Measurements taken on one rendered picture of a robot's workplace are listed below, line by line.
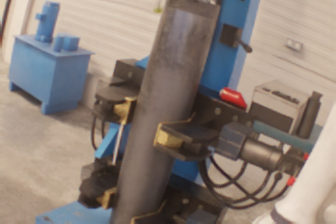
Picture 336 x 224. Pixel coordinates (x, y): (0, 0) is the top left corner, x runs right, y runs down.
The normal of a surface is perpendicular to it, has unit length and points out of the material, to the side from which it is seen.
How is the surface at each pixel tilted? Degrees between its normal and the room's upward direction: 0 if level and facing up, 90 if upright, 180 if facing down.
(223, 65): 90
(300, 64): 90
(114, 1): 90
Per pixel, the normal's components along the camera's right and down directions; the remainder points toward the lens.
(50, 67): -0.47, 0.10
